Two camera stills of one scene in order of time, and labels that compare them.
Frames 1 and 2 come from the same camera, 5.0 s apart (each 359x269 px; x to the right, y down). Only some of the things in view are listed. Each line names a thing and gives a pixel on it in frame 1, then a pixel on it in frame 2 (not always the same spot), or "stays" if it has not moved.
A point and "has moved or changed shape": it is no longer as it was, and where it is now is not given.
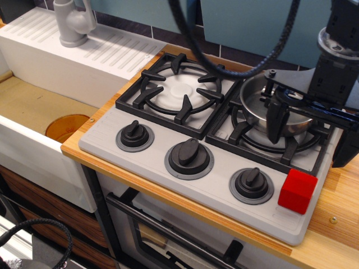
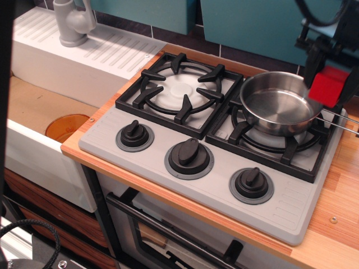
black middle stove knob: x=189 y=160 stays
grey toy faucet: x=74 y=25 stays
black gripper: x=325 y=89 → x=321 y=45
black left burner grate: x=181 y=93 stays
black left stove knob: x=134 y=138 stays
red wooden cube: x=297 y=191 has moved or changed shape
